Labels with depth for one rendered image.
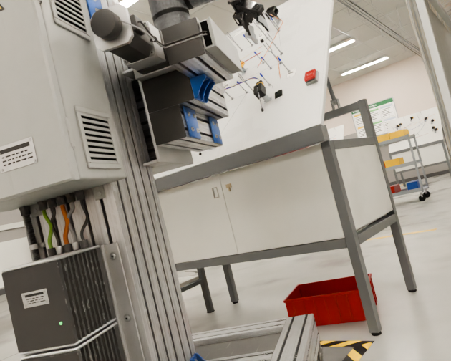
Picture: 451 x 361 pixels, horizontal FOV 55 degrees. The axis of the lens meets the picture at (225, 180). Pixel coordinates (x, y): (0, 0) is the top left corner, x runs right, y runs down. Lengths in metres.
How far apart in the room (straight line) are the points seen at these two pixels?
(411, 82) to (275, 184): 11.45
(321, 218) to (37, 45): 1.32
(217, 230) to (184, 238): 0.23
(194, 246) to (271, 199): 0.55
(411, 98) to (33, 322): 12.65
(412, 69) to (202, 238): 11.48
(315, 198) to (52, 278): 1.21
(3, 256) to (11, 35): 3.71
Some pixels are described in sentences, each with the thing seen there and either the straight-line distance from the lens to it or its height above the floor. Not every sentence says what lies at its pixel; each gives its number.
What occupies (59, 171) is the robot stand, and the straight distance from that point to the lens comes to 0.86.
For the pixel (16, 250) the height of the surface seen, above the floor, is 0.69.
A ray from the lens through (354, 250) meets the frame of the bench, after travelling 1.84.
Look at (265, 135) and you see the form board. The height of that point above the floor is 0.90.
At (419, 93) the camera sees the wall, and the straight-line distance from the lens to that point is 13.20.
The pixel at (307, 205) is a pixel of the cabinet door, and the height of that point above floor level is 0.56.
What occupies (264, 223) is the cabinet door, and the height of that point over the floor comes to 0.52.
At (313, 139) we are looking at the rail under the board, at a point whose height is 0.82.
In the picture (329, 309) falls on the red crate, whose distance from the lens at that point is 2.13.
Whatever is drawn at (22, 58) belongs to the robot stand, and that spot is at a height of 1.01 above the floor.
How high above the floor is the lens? 0.65
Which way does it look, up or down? 3 degrees up
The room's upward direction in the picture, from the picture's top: 14 degrees counter-clockwise
